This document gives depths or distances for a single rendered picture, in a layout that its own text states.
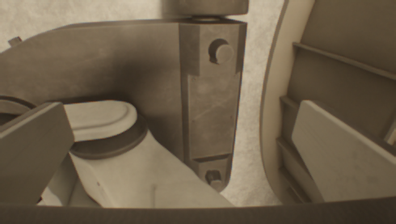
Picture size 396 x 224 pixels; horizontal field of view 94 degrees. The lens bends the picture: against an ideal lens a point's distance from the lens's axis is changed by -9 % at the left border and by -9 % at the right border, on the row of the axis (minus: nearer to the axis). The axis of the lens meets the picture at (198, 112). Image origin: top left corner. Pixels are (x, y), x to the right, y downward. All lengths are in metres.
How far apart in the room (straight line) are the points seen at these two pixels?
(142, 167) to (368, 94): 0.51
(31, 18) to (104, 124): 0.41
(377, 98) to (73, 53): 0.65
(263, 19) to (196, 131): 0.41
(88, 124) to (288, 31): 0.62
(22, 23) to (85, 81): 0.27
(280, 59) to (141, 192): 0.60
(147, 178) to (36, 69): 0.33
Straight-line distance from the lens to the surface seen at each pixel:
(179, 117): 0.52
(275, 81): 0.76
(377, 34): 0.60
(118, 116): 0.36
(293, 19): 0.74
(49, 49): 0.49
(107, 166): 0.33
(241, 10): 0.47
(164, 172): 0.30
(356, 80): 0.61
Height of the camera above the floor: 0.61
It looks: 59 degrees down
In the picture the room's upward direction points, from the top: 155 degrees clockwise
